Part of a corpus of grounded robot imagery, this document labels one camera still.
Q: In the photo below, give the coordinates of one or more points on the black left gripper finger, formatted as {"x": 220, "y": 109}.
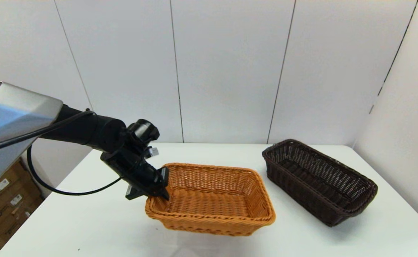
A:
{"x": 132, "y": 193}
{"x": 162, "y": 193}

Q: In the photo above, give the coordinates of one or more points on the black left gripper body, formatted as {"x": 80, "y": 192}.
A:
{"x": 134, "y": 171}

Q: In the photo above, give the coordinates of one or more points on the orange wicker basket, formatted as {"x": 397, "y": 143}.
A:
{"x": 212, "y": 203}

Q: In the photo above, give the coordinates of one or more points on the dark brown wicker basket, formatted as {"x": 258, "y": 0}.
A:
{"x": 301, "y": 185}

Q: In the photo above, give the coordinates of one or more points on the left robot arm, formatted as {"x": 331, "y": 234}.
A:
{"x": 16, "y": 114}

